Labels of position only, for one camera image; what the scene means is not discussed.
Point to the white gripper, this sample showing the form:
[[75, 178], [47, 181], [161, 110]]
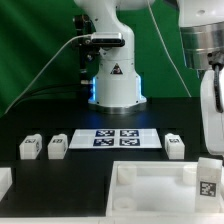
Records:
[[213, 121]]

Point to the white square tabletop tray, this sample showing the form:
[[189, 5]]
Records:
[[144, 192]]

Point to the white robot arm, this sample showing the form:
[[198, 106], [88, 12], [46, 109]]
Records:
[[117, 85]]

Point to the white tag sheet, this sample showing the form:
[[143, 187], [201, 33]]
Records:
[[115, 138]]

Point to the white block left edge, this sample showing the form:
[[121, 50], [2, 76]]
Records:
[[5, 181]]

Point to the black camera on mount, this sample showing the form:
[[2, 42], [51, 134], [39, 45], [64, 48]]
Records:
[[89, 43]]

